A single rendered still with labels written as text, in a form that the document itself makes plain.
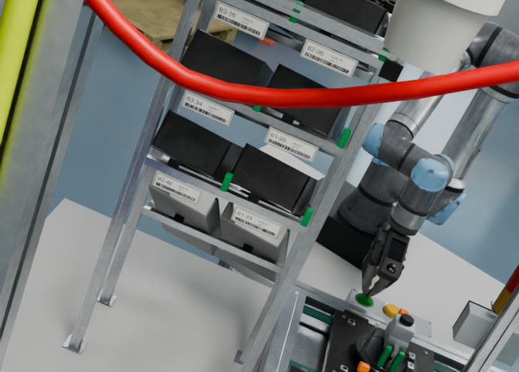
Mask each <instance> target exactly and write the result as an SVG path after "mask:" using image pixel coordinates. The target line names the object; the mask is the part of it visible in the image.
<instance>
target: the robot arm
mask: <svg viewBox="0 0 519 372"><path fill-rule="evenodd" d="M517 60H519V36H517V35H515V34H513V33H512V32H509V31H508V30H506V29H504V28H502V27H500V26H499V25H498V24H495V23H493V22H487V21H486V22H485V23H484V25H483V26H482V28H481V29H480V31H479V32H478V33H477V35H476V36H475V38H474V39H473V41H472V42H471V43H470V45H469V46H468V48H467V49H466V51H465V52H464V54H463V55H462V56H461V57H460V59H459V61H458V62H457V64H456V65H455V66H454V67H453V69H452V71H451V72H450V73H456V72H460V71H465V70H468V69H469V68H470V66H471V65H472V66H475V67H476V68H481V67H486V66H494V65H498V64H502V63H510V62H513V61H517ZM444 96H445V94H444V95H440V96H432V97H427V98H422V99H417V100H404V101H402V102H401V103H400V104H399V106H398V107H397V108H396V110H395V111H394V113H393V114H392V115H391V116H390V118H389V119H388V121H387V122H386V123H385V125H384V124H383V123H379V122H377V123H374V124H373V125H372V126H371V128H370V130H369V132H368V134H367V136H366V138H365V140H364V142H363V144H362V148H363V149H364V150H365V151H367V152H368V153H369V154H370V155H371V156H373V158H372V159H371V163H370V164H369V166H368V168H367V170H366V172H365V174H364V175H363V177H362V179H361V181H360V183H359V184H358V186H357V187H356V188H355V189H354V190H353V191H352V192H351V193H350V194H349V195H348V196H347V197H346V198H345V199H344V200H343V201H342V202H341V204H340V206H339V212H340V213H341V216H342V217H343V218H344V219H345V220H346V221H347V222H348V223H350V224H351V225H353V226H354V227H356V228H357V229H359V230H361V231H363V232H366V233H368V234H371V235H376V236H375V239H374V241H373V243H372V244H371V250H369V252H368V254H367V255H366V256H365V258H364V260H363V264H362V282H361V287H362V292H363V294H364V296H365V297H367V298H369V297H371V296H374V295H376V294H378V293H380V292H381V291H383V290H384V289H387V288H388V287H389V286H391V285H392V284H393V283H395V282H396V281H397V280H398V279H399V277H400V275H401V274H402V270H403V269H404V268H405V266H404V265H403V262H404V261H405V259H406V257H405V254H406V253H407V248H408V246H409V241H410V237H408V236H414V235H416V234H417V232H418V230H419V229H420V228H421V227H422V225H423V223H424V222H425V220H428V221H430V222H432V223H433V224H435V225H442V224H444V223H445V222H446V220H447V219H448V218H449V217H450V216H451V214H452V213H454V211H455V210H456V209H457V207H458V206H459V205H460V203H461V202H462V201H463V199H464V198H465V197H466V193H465V191H464V188H465V187H466V182H465V179H464V178H465V176H466V174H467V172H468V171H469V169H470V168H471V166H472V164H473V162H474V161H475V160H476V158H477V156H478V154H479V153H480V151H481V150H482V148H483V146H484V144H485V143H486V142H487V139H488V138H489V136H490V135H491V133H492V131H493V130H494V128H495V127H496V125H497V123H498V121H499V120H500V118H501V117H502V115H503V113H504V111H505V110H506V109H507V106H508V105H509V103H510V102H512V101H515V100H519V81H517V82H512V83H505V84H500V85H496V86H488V87H484V88H479V89H478V90H477V92H476V94H475V95H474V97H473V99H472V100H471V102H470V104H469V106H468V107H467V109H466V111H465V113H464V114H463V116H462V117H461V119H460V122H459V123H458V124H457V126H456V128H455V130H454V131H453V133H452V135H451V137H450V138H449V140H448V141H447V143H446V146H445V147H444V148H443V150H442V152H441V154H431V153H430V152H428V151H427V150H425V149H423V148H421V147H420V146H418V145H416V144H414V143H413V142H412V140H413V139H414V137H415V136H416V134H417V133H418V132H419V131H420V129H421V128H422V126H423V125H424V123H425V122H426V121H427V120H428V118H429V116H430V115H431V113H432V112H433V111H434V110H435V108H436V107H437V105H438V104H439V102H440V101H441V99H442V98H443V97H444ZM396 202H397V203H396ZM389 227H390V228H389ZM386 232H387V233H386ZM407 235H408V236H407ZM377 266H378V267H377ZM376 276H379V280H378V281H377V282H375V285H374V287H373V288H371V289H369V287H370V286H371V282H372V279H373V278H374V277H376Z"/></svg>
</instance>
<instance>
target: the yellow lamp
mask: <svg viewBox="0 0 519 372"><path fill-rule="evenodd" d="M510 296H511V293H510V292H509V291H508V290H507V287H506V285H505V286H504V288H503V289H502V291H501V292H500V294H499V296H498V297H497V299H496V300H495V302H494V304H493V308H494V311H495V312H496V313H497V314H499V313H500V311H501V310H502V308H503V307H504V305H505V303H506V302H507V300H508V299H509V297H510Z"/></svg>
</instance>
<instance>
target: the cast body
mask: <svg viewBox="0 0 519 372"><path fill-rule="evenodd" d="M415 325H416V322H415V320H414V319H413V318H412V317H411V316H410V315H409V314H406V313H403V314H402V315H401V314H399V313H396V314H395V316H394V318H393V320H391V321H390V322H389V324H388V325H387V327H386V329H385V339H384V348H385V347H386V345H389V346H390V347H392V351H391V357H392V358H395V357H396V355H397V354H398V352H399V351H400V350H401V351H402V352H405V351H406V349H407V347H408V346H409V342H410V340H411V339H412V337H413V336H414V334H415Z"/></svg>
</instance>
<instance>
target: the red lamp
mask: <svg viewBox="0 0 519 372"><path fill-rule="evenodd" d="M518 283H519V264H518V265H517V268H516V269H515V270H514V272H513V274H512V275H511V277H510V278H509V279H508V281H507V283H506V287H507V290H508V291H509V292H510V293H512V292H513V291H514V289H515V288H516V286H517V284H518Z"/></svg>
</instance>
